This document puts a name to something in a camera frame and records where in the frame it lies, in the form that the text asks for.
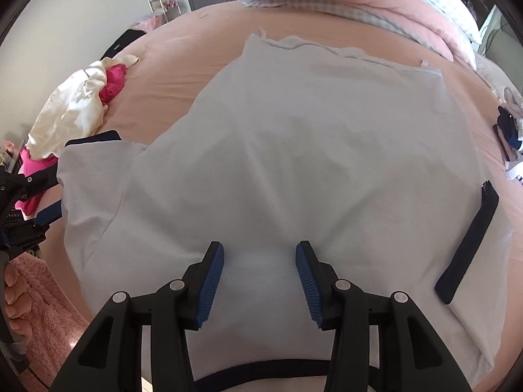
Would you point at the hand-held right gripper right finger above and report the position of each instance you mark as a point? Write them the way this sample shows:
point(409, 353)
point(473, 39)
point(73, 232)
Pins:
point(306, 286)

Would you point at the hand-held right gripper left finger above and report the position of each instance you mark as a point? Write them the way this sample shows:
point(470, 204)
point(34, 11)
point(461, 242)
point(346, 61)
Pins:
point(210, 286)

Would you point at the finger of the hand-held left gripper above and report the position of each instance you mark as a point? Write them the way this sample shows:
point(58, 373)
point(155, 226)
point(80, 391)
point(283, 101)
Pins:
point(49, 216)
point(39, 179)

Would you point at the light grey navy-trimmed shirt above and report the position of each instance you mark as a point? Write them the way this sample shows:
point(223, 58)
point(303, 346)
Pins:
point(286, 151)

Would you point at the stack of folded clothes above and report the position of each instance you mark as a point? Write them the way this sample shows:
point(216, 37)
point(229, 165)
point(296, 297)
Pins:
point(510, 130)

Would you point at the person's left hand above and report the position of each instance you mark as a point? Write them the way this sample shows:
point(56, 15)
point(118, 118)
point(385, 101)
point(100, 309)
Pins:
point(18, 306)

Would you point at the black bag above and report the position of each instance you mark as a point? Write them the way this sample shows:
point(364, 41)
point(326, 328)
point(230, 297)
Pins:
point(122, 41)

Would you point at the pink bed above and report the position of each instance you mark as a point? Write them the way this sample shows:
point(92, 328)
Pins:
point(171, 73)

